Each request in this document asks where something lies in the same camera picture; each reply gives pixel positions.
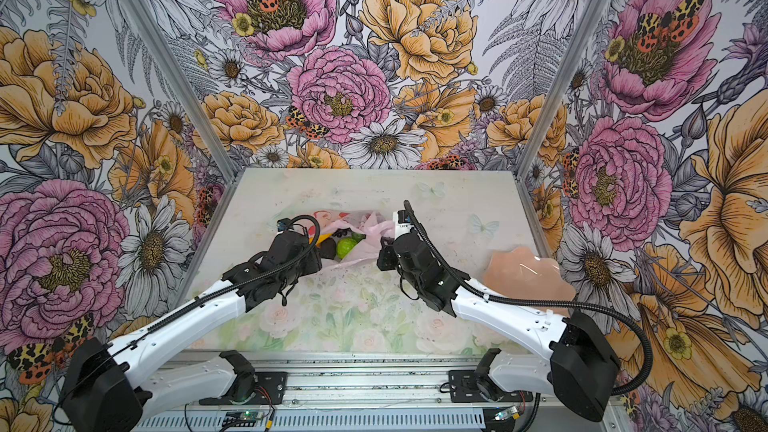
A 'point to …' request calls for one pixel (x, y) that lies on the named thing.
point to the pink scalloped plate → (521, 274)
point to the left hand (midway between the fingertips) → (311, 262)
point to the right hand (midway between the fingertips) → (381, 249)
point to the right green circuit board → (506, 413)
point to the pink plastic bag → (374, 226)
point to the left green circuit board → (240, 418)
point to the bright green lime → (345, 246)
